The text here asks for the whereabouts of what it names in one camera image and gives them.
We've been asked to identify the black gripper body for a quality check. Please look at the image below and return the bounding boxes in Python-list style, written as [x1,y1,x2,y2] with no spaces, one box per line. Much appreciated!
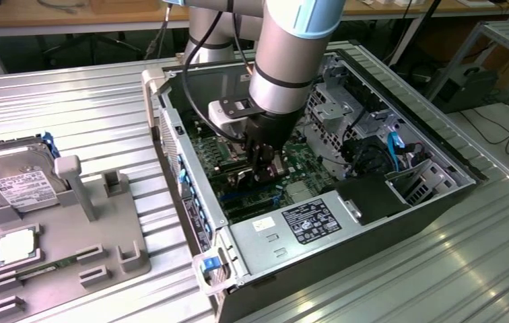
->
[243,109,305,149]

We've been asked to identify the green motherboard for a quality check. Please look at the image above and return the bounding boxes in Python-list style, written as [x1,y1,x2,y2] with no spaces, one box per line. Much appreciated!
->
[186,110,354,225]

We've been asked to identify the silver chipset heatsink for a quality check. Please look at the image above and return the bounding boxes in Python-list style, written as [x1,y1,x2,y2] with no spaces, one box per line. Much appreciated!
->
[286,183,317,199]

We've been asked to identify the blue expansion slot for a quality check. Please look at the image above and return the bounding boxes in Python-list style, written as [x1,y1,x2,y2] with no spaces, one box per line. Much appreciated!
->
[222,188,261,205]

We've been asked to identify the silver drive cage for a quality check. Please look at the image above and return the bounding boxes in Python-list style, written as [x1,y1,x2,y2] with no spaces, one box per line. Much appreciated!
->
[306,80,396,135]

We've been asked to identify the black plastic cover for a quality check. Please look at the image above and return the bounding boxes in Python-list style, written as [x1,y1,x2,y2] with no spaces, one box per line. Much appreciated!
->
[333,174,412,226]

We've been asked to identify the silver power supply unit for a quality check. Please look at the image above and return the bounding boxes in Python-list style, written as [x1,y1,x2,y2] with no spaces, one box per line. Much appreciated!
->
[229,190,366,275]

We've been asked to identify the black open PC case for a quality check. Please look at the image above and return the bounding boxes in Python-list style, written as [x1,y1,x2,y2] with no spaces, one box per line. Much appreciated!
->
[141,48,492,323]

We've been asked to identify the grey printed parts rack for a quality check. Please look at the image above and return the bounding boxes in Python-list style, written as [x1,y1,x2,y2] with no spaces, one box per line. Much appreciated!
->
[0,155,155,321]

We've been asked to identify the silver disk bay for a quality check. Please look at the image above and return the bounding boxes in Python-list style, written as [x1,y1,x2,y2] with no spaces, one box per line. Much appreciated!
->
[384,159,462,206]

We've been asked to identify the black box on floor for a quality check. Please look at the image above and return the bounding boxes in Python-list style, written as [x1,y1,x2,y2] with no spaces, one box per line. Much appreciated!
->
[438,66,500,114]

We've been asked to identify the black chair base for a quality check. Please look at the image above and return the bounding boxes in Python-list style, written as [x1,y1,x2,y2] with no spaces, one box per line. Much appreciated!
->
[41,32,143,67]

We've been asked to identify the wooden desk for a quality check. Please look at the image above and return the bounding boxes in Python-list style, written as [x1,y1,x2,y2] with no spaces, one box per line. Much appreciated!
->
[0,0,509,73]

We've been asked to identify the hard disk in blue caddy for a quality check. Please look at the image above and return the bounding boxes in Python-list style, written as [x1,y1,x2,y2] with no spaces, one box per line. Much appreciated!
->
[0,133,71,213]

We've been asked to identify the green RAM stick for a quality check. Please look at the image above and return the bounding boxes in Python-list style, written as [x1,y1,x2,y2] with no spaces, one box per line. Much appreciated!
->
[0,255,81,280]

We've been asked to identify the silver CPU chip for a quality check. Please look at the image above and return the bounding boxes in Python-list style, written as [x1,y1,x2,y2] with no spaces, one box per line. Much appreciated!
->
[0,230,41,263]

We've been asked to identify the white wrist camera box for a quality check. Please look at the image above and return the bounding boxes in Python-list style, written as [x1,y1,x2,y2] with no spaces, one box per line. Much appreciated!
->
[207,97,265,139]

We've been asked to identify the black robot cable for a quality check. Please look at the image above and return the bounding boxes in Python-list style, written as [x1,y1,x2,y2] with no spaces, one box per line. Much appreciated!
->
[181,0,245,141]

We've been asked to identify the blue SATA wire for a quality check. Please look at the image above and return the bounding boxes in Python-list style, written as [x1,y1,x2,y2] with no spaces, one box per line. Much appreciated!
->
[389,131,404,172]

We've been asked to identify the grey hanging cable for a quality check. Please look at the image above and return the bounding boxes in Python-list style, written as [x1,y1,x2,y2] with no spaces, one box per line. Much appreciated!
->
[145,0,173,61]

